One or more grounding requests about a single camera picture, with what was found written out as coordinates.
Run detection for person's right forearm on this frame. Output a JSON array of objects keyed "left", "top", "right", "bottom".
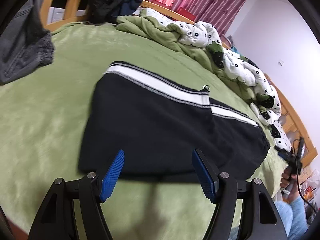
[{"left": 286, "top": 191, "right": 309, "bottom": 240}]

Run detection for navy blue garment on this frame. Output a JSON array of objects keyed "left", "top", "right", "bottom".
[{"left": 112, "top": 0, "right": 143, "bottom": 18}]

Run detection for wooden bed frame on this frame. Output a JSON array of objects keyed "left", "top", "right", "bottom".
[{"left": 40, "top": 0, "right": 316, "bottom": 167}]

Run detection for person's right hand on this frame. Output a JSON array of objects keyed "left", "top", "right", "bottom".
[{"left": 280, "top": 165, "right": 300, "bottom": 197}]

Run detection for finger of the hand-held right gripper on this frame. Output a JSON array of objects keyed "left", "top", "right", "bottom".
[{"left": 274, "top": 145, "right": 290, "bottom": 160}]

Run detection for green fleece blanket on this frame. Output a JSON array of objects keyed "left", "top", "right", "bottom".
[{"left": 0, "top": 21, "right": 288, "bottom": 240}]

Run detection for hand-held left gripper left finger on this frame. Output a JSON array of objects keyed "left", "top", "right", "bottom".
[{"left": 27, "top": 149, "right": 125, "bottom": 240}]

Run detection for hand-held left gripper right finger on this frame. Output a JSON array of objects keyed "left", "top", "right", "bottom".
[{"left": 191, "top": 149, "right": 288, "bottom": 240}]

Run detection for black pants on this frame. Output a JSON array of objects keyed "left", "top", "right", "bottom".
[{"left": 78, "top": 61, "right": 271, "bottom": 180}]

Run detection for black cable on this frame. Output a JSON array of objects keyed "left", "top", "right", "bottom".
[{"left": 291, "top": 139, "right": 318, "bottom": 212}]

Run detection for white cabinet door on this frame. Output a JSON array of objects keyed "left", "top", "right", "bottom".
[{"left": 47, "top": 6, "right": 63, "bottom": 26}]

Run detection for black jacket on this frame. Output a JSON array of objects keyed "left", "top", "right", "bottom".
[{"left": 86, "top": 0, "right": 123, "bottom": 25}]

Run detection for white floral quilt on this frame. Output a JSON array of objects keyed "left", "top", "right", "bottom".
[{"left": 116, "top": 7, "right": 293, "bottom": 153}]

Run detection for grey jeans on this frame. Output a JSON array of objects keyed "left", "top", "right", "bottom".
[{"left": 0, "top": 0, "right": 55, "bottom": 85}]

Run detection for red chair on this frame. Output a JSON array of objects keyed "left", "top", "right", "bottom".
[{"left": 177, "top": 7, "right": 197, "bottom": 23}]

